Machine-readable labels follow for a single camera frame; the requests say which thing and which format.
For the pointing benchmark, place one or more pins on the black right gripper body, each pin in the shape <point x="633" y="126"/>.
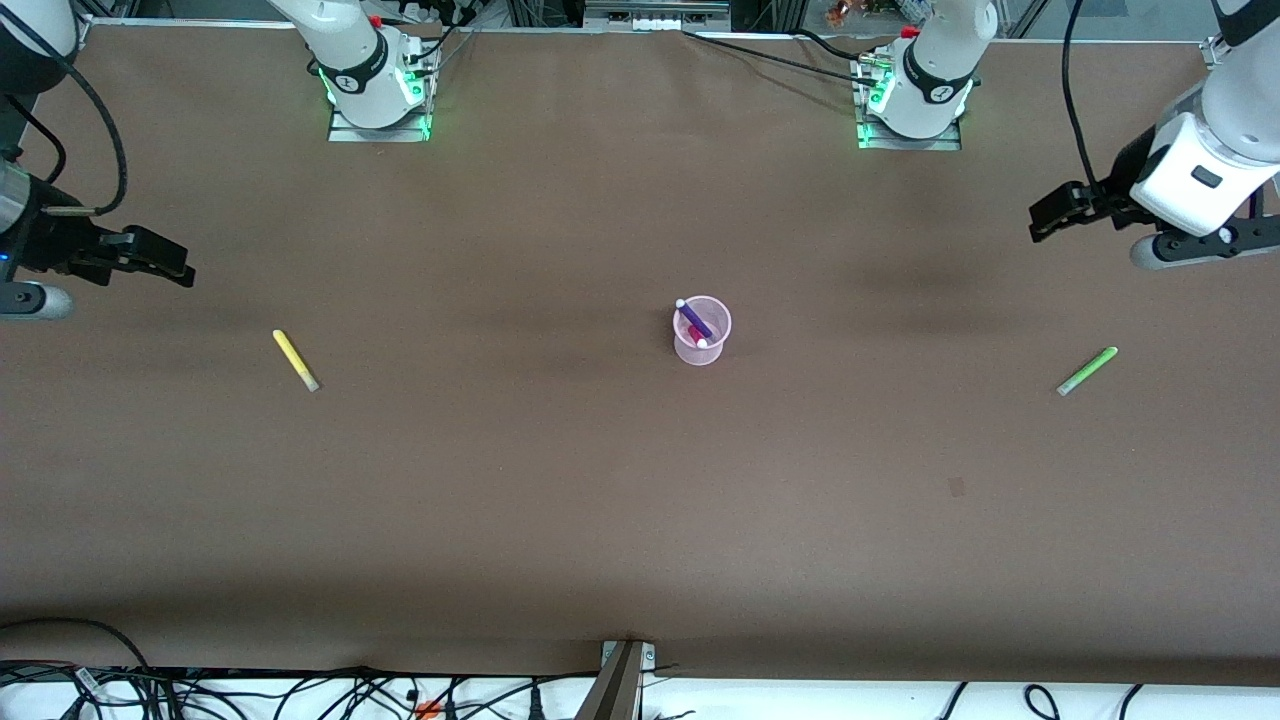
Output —
<point x="47" y="243"/>

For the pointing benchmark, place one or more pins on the purple marker pen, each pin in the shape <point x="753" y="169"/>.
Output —
<point x="694" y="319"/>

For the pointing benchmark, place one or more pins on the pink marker pen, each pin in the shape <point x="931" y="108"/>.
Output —
<point x="699" y="338"/>

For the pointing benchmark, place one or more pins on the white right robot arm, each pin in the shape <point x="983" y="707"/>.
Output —
<point x="350" y="60"/>

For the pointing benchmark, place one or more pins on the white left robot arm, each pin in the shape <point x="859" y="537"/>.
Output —
<point x="1205" y="175"/>

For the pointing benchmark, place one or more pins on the translucent pink cup holder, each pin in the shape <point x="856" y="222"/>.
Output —
<point x="715" y="352"/>

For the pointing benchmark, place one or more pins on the green marker pen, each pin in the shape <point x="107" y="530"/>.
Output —
<point x="1087" y="370"/>

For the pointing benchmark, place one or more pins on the yellow marker pen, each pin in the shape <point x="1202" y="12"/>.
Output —
<point x="295" y="359"/>

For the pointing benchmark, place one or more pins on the grey power strip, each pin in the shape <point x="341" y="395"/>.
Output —
<point x="655" y="15"/>

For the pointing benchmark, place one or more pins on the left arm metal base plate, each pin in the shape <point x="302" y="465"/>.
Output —
<point x="880" y="142"/>

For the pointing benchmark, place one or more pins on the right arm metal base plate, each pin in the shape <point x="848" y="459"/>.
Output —
<point x="345" y="130"/>

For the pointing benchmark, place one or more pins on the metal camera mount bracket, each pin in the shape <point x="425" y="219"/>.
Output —
<point x="617" y="685"/>

